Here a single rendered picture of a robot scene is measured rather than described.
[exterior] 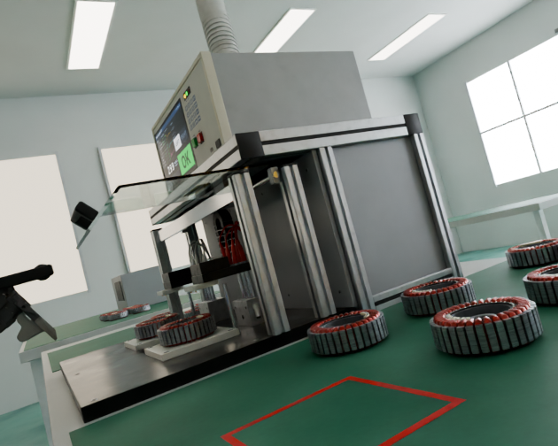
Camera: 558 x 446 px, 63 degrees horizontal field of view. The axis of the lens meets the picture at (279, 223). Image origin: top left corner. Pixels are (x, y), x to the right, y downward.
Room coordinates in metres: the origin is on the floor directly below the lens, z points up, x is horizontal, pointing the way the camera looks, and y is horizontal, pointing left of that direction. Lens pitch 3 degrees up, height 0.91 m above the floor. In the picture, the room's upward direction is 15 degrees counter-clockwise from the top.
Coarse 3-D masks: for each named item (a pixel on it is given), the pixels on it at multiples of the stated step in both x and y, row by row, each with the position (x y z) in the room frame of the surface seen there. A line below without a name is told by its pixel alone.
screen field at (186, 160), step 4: (188, 144) 1.04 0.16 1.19; (188, 148) 1.04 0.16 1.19; (184, 152) 1.07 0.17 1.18; (188, 152) 1.05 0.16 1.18; (180, 156) 1.10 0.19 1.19; (184, 156) 1.07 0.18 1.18; (188, 156) 1.05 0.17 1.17; (192, 156) 1.03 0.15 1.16; (180, 160) 1.11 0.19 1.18; (184, 160) 1.08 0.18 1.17; (188, 160) 1.06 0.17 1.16; (192, 160) 1.04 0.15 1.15; (180, 164) 1.11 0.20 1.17; (184, 164) 1.09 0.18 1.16; (188, 164) 1.06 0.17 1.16; (192, 164) 1.04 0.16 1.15; (184, 168) 1.09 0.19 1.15; (188, 168) 1.07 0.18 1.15; (184, 172) 1.10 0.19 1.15
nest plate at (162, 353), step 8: (224, 328) 0.91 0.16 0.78; (232, 328) 0.89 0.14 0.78; (208, 336) 0.87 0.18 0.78; (216, 336) 0.85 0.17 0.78; (224, 336) 0.86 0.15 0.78; (232, 336) 0.87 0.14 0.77; (184, 344) 0.85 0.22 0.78; (192, 344) 0.83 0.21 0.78; (200, 344) 0.84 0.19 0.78; (208, 344) 0.84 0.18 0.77; (144, 352) 0.93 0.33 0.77; (152, 352) 0.86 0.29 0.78; (160, 352) 0.83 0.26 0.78; (168, 352) 0.81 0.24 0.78; (176, 352) 0.81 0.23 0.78; (184, 352) 0.82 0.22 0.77
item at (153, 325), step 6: (156, 318) 1.15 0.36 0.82; (162, 318) 1.15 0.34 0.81; (168, 318) 1.08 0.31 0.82; (174, 318) 1.09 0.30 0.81; (180, 318) 1.11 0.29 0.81; (138, 324) 1.09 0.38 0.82; (144, 324) 1.07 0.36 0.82; (150, 324) 1.06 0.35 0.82; (156, 324) 1.07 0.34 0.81; (162, 324) 1.06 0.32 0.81; (138, 330) 1.07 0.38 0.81; (144, 330) 1.06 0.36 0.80; (150, 330) 1.06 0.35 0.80; (156, 330) 1.06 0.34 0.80; (138, 336) 1.07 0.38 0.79; (144, 336) 1.06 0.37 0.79; (150, 336) 1.06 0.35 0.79
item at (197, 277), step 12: (204, 264) 0.90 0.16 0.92; (216, 264) 0.91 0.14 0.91; (228, 264) 0.93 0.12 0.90; (240, 264) 0.94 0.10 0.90; (192, 276) 0.95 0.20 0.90; (204, 276) 0.90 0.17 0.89; (216, 276) 0.91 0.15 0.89; (240, 276) 0.99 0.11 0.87; (192, 288) 0.89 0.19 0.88; (252, 288) 0.95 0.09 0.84
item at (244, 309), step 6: (240, 300) 0.96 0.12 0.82; (246, 300) 0.93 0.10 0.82; (252, 300) 0.94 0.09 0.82; (258, 300) 0.94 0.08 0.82; (234, 306) 0.99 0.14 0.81; (240, 306) 0.96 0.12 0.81; (246, 306) 0.93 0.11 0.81; (240, 312) 0.97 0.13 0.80; (246, 312) 0.94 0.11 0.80; (252, 312) 0.93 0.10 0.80; (240, 318) 0.97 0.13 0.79; (246, 318) 0.95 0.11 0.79; (252, 318) 0.93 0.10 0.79; (240, 324) 0.98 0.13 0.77; (246, 324) 0.95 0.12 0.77; (252, 324) 0.93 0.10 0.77; (258, 324) 0.94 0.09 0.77
